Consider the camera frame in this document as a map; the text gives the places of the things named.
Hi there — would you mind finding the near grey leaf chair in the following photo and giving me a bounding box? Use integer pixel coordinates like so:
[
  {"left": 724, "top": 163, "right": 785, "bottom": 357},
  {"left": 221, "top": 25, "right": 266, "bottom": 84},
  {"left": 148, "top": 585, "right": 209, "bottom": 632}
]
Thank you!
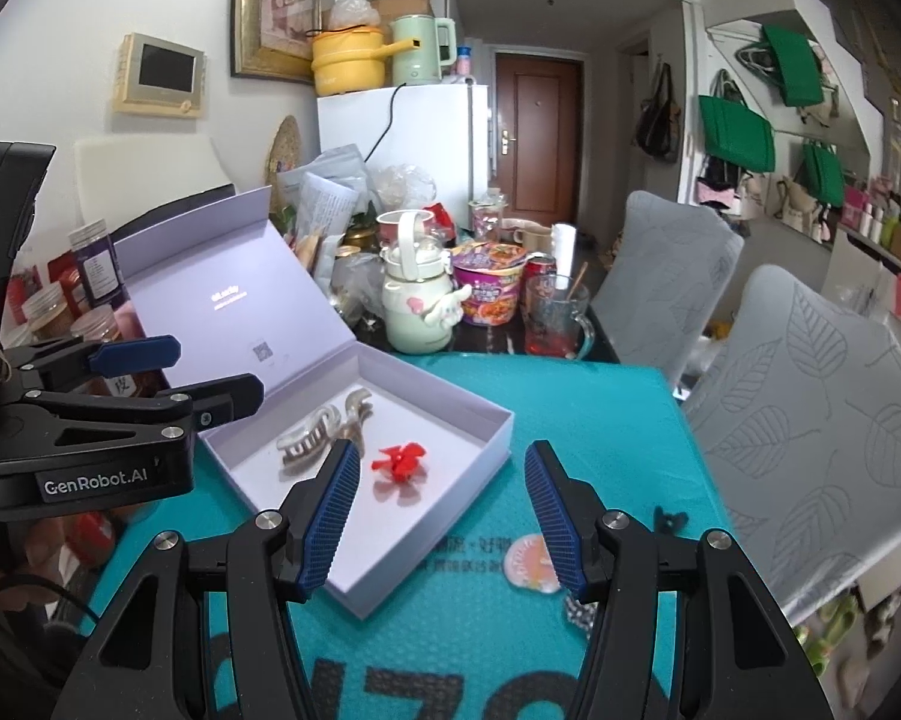
[{"left": 683, "top": 265, "right": 901, "bottom": 622}]

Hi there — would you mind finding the beige hair claw clip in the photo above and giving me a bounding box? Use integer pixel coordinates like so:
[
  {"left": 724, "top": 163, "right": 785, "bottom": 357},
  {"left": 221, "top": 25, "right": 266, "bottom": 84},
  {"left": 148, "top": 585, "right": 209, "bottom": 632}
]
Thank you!
[{"left": 276, "top": 387, "right": 372, "bottom": 470}]

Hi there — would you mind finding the teal bubble mailer mat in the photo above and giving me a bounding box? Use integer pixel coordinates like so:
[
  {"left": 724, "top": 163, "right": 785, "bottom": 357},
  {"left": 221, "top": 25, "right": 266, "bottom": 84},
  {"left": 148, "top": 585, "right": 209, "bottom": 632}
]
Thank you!
[{"left": 77, "top": 352, "right": 737, "bottom": 720}]

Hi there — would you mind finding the red soda can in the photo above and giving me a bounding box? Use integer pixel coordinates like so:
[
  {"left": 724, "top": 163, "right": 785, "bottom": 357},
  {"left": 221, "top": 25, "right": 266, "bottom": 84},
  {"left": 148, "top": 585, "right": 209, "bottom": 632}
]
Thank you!
[{"left": 520, "top": 252, "right": 558, "bottom": 304}]

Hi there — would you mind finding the small black hair clip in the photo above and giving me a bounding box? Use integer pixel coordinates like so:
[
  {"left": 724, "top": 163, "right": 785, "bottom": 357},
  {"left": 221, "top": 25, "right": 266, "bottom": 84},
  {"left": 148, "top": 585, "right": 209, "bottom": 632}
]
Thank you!
[{"left": 654, "top": 507, "right": 690, "bottom": 536}]

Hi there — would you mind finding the paper document bag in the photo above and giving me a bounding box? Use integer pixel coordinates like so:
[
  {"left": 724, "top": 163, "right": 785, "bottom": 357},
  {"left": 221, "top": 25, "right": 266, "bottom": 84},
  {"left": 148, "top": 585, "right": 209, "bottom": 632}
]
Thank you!
[{"left": 276, "top": 145, "right": 382, "bottom": 242}]

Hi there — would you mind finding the black white gingham scrunchie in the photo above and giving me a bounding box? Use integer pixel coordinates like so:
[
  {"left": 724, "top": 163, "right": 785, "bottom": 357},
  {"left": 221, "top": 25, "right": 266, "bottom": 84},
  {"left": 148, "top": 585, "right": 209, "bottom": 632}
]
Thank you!
[{"left": 564, "top": 595, "right": 598, "bottom": 637}]

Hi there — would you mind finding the grey leaf chair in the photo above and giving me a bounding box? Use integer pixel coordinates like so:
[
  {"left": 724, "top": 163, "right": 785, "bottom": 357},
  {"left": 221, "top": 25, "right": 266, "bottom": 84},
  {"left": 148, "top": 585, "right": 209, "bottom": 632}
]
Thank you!
[
  {"left": 683, "top": 265, "right": 901, "bottom": 622},
  {"left": 592, "top": 190, "right": 745, "bottom": 385}
]

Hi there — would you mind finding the green tote bag left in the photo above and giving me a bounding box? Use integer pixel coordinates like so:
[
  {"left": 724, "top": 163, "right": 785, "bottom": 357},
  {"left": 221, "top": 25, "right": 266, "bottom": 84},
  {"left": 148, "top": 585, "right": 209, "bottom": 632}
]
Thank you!
[{"left": 699, "top": 70, "right": 776, "bottom": 174}]

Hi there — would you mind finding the wall intercom panel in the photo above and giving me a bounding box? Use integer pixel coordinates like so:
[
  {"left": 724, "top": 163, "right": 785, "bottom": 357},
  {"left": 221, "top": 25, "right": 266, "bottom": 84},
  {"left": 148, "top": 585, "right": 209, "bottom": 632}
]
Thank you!
[{"left": 112, "top": 32, "right": 206, "bottom": 119}]

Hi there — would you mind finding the brown door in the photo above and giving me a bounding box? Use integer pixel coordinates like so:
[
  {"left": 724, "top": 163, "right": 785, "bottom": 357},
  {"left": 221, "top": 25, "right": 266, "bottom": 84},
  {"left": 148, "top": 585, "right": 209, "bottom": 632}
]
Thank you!
[{"left": 494, "top": 52, "right": 583, "bottom": 226}]

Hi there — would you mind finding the red hair clip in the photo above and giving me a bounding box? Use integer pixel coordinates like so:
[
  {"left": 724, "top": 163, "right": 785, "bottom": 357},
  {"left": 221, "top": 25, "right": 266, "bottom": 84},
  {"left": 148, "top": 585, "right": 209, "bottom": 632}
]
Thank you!
[{"left": 370, "top": 442, "right": 426, "bottom": 484}]

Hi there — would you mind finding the yellow pot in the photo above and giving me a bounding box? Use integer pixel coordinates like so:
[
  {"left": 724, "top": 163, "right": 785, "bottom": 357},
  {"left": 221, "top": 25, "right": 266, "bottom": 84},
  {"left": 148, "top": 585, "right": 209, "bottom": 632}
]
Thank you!
[{"left": 312, "top": 26, "right": 421, "bottom": 98}]

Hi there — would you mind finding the green electric kettle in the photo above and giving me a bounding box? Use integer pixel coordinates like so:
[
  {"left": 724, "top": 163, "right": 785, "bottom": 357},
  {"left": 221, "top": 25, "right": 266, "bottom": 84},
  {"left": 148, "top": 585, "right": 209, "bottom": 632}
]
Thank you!
[{"left": 390, "top": 15, "right": 457, "bottom": 86}]

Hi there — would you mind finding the far grey leaf chair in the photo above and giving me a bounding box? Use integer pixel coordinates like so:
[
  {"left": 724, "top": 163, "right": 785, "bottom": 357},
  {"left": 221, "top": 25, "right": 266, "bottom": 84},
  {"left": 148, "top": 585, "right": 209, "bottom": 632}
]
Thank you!
[{"left": 592, "top": 190, "right": 745, "bottom": 385}]

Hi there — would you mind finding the green tote bag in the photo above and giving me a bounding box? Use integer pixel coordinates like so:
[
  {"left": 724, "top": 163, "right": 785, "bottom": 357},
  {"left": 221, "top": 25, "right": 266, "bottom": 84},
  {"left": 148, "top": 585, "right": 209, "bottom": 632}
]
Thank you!
[
  {"left": 735, "top": 25, "right": 825, "bottom": 107},
  {"left": 699, "top": 70, "right": 776, "bottom": 174},
  {"left": 797, "top": 140, "right": 844, "bottom": 208}
]

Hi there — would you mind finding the white mini fridge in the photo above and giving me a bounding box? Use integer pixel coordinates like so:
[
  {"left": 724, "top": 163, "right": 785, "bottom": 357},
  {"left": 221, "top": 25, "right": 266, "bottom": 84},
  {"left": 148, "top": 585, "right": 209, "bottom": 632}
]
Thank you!
[{"left": 317, "top": 80, "right": 489, "bottom": 227}]

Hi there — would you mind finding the white green kettle bottle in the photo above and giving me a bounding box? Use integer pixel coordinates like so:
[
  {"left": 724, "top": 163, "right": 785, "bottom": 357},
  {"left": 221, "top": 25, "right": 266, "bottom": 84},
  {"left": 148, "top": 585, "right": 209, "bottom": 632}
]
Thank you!
[{"left": 382, "top": 210, "right": 471, "bottom": 355}]

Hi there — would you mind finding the glass mug red drink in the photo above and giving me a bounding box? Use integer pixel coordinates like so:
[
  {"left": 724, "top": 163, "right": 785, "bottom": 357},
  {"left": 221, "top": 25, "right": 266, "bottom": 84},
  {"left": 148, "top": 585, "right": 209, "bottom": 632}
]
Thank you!
[{"left": 522, "top": 273, "right": 595, "bottom": 361}]

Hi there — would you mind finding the gold framed picture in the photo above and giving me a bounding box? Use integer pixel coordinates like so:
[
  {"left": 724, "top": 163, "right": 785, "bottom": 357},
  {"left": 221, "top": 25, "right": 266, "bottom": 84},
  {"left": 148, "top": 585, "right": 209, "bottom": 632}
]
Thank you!
[{"left": 231, "top": 0, "right": 322, "bottom": 83}]

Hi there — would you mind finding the purple instant noodle cup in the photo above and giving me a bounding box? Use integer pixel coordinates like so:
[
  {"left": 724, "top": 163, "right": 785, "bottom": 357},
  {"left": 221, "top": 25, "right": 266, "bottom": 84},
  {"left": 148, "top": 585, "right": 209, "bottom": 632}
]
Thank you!
[{"left": 450, "top": 241, "right": 526, "bottom": 327}]

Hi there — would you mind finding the green tote bag upper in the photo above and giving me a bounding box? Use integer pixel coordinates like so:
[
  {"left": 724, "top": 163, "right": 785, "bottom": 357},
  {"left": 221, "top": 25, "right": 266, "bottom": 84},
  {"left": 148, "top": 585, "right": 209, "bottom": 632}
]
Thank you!
[{"left": 735, "top": 25, "right": 825, "bottom": 107}]

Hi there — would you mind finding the lavender gift box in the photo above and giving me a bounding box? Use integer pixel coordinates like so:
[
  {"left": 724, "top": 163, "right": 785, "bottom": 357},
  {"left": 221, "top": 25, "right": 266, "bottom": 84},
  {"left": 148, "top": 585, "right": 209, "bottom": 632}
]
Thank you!
[{"left": 115, "top": 188, "right": 514, "bottom": 619}]

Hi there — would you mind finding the green tote bag lower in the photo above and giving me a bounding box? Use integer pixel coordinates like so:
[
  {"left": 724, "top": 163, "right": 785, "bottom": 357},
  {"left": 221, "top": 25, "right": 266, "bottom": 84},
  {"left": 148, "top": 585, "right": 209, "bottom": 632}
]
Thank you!
[{"left": 797, "top": 140, "right": 844, "bottom": 208}]

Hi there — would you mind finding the woven round mat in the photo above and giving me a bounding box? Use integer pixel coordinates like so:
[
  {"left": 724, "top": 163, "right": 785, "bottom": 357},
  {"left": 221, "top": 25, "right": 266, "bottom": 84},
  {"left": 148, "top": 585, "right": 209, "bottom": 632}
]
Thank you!
[{"left": 265, "top": 115, "right": 301, "bottom": 211}]

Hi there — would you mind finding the hanging dark handbag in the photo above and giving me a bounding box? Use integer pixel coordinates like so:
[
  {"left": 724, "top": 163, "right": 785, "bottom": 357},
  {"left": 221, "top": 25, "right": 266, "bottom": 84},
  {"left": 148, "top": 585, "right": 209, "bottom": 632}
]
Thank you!
[{"left": 634, "top": 62, "right": 681, "bottom": 163}]

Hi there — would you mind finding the pink white cup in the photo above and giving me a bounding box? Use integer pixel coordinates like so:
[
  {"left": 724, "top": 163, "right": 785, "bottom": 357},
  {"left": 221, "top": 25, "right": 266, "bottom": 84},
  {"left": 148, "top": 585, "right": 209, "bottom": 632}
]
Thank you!
[{"left": 375, "top": 206, "right": 439, "bottom": 249}]

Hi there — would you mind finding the clear plastic spice jar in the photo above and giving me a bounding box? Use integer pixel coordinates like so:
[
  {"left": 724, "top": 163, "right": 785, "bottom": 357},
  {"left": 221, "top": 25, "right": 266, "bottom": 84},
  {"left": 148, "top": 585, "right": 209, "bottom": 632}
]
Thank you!
[{"left": 71, "top": 304, "right": 137, "bottom": 398}]

